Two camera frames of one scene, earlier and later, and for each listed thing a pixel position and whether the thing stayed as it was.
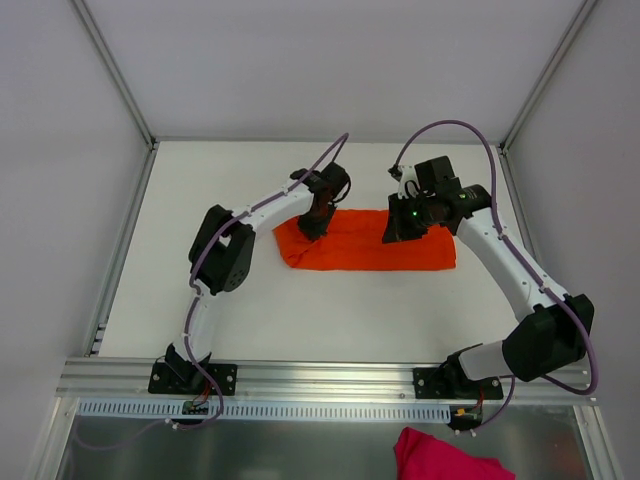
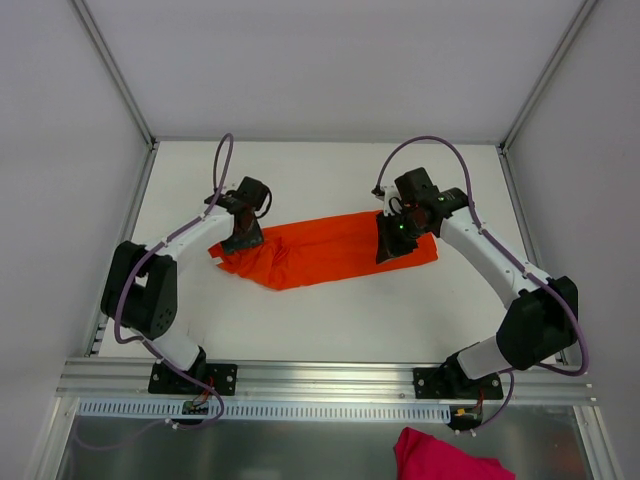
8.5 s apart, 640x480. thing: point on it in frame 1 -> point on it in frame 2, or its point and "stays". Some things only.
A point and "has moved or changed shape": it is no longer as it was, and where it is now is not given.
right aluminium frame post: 581,17 stays
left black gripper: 314,220 -> 244,235
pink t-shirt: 423,456 stays
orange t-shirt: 355,242 has moved or changed shape
